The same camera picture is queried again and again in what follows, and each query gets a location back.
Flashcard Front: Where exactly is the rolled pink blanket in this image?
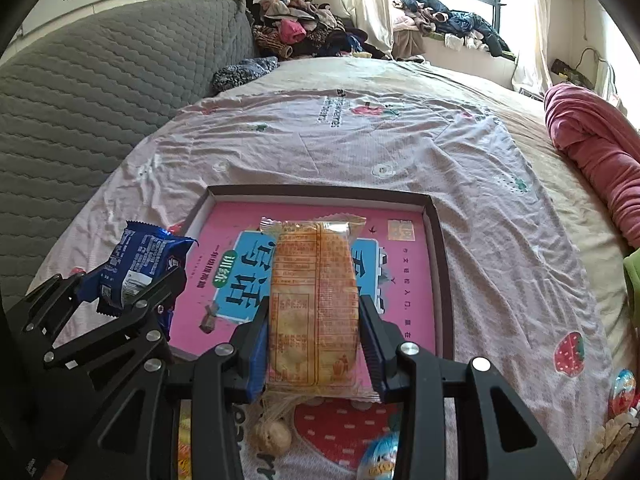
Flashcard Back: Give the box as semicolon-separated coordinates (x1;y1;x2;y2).
544;82;640;252

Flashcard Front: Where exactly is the pink printed book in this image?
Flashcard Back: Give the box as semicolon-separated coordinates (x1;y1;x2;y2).
170;201;439;402

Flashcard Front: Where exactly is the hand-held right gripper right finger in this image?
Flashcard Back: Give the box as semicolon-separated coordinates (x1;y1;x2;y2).
359;295;576;480

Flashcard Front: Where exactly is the dark patterned cloth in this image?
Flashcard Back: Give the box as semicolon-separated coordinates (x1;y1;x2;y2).
211;56;279;95

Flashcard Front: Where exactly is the blue snack packet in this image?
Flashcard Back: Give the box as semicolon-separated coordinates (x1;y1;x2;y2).
97;221;196;317

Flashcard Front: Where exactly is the white lace cloth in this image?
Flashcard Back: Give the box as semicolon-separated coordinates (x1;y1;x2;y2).
575;415;637;480

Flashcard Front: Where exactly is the round colourful snack packet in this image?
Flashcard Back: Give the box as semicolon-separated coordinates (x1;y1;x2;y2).
607;367;639;419

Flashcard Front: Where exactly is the cream curtain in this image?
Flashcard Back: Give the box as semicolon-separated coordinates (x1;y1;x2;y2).
340;0;397;59
512;0;554;94

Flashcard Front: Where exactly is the white appliance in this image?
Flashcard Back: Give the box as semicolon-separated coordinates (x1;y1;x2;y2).
592;60;629;112

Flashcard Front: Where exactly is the orange biscuit packet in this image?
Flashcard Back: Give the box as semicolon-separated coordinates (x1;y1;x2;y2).
259;215;381;404

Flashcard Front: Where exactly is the dark flat object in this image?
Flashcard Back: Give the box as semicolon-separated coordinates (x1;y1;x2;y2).
550;58;594;86

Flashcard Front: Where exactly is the colourful packet at bottom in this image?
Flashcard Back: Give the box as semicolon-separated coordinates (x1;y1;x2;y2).
357;432;402;480

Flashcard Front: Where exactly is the beige bed sheet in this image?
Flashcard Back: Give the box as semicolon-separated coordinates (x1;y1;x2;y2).
220;55;640;391

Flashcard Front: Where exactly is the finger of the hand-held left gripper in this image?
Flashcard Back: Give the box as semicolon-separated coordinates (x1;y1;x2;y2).
42;266;188;377
20;271;108;347

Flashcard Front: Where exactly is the small round pastry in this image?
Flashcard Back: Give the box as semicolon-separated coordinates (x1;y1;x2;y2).
251;417;293;459

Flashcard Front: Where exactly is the green cloth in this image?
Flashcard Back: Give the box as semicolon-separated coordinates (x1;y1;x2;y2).
622;247;640;322

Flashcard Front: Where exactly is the pile of mixed clothes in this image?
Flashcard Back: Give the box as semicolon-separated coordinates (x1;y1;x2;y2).
237;0;389;62

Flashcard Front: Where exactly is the pile of dark jackets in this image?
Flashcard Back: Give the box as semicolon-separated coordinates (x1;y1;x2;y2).
391;0;514;58

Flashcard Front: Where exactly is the grey quilted headboard cover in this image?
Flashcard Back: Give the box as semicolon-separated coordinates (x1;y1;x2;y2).
0;0;259;307

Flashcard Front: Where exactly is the shallow cardboard box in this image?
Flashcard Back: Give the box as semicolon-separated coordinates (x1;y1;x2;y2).
167;185;455;407

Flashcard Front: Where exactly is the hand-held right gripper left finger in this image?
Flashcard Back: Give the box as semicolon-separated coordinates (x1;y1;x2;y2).
80;304;272;480

